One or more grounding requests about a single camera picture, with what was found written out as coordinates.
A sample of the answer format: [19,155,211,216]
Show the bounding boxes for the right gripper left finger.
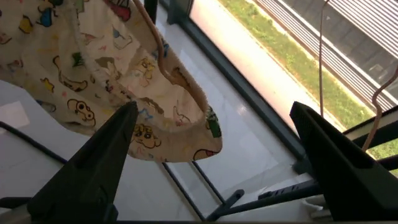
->
[26,101,139,222]

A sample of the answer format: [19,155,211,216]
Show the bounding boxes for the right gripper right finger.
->
[289,101,398,222]

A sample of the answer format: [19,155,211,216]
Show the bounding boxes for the cream printed garment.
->
[0,0,223,163]

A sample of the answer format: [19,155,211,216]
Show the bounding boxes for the black clothes rack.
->
[144,0,398,222]

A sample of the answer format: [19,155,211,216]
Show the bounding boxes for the window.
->
[166,0,398,177]

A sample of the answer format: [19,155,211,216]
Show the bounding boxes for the black cable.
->
[0,120,68,165]

